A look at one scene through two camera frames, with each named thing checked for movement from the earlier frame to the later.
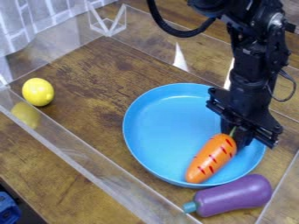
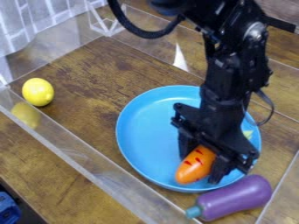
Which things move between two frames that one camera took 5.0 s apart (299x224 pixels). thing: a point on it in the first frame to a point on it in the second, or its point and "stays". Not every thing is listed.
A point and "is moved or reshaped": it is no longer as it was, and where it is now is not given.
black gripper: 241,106 to 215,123
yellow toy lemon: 37,91 stays
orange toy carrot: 211,157 is moved or reshaped
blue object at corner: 10,213 stays
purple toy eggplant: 243,194 stays
